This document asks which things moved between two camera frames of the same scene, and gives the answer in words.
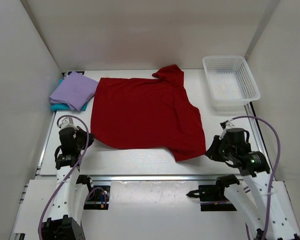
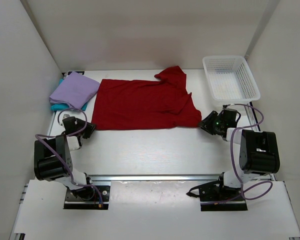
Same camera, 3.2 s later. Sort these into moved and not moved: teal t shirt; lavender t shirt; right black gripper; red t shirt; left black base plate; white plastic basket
Moved: red t shirt; right black gripper
Not moved: teal t shirt; lavender t shirt; left black base plate; white plastic basket
